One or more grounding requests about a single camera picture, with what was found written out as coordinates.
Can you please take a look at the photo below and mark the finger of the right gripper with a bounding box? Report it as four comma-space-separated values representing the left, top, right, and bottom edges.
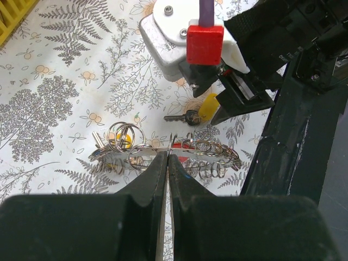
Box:
178, 62, 218, 97
210, 74, 275, 126

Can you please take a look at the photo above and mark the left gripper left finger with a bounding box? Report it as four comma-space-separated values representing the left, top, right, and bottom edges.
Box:
1, 155, 167, 260

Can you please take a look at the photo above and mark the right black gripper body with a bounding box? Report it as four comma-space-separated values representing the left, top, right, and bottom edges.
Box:
224, 1, 347, 94

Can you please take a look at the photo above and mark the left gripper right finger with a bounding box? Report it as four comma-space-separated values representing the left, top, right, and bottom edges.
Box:
168, 154, 340, 260

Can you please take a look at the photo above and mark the yellow tag with key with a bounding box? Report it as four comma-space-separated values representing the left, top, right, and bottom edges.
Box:
163, 94, 220, 126

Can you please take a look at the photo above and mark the metal keyring disc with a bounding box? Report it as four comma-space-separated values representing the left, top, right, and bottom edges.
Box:
88, 122, 242, 178

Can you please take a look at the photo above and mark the red capped key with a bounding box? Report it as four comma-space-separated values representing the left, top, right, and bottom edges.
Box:
172, 142, 189, 163

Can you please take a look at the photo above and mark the yellow capped key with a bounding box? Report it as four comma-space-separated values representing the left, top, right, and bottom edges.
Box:
115, 134, 133, 150

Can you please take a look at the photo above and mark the plain silver key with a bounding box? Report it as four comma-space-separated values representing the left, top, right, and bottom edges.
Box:
92, 132, 104, 148

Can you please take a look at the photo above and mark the floral table mat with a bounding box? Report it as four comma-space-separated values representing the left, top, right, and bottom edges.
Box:
1, 1, 269, 203

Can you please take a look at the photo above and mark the yellow plastic basket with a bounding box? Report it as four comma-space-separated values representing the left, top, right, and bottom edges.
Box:
1, 0, 38, 45

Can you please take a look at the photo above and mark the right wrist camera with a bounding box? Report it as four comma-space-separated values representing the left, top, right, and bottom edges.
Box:
139, 1, 250, 82

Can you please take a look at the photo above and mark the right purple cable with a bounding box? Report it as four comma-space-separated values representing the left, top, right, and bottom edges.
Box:
197, 0, 215, 27

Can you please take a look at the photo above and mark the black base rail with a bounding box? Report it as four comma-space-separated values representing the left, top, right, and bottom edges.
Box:
240, 60, 347, 203

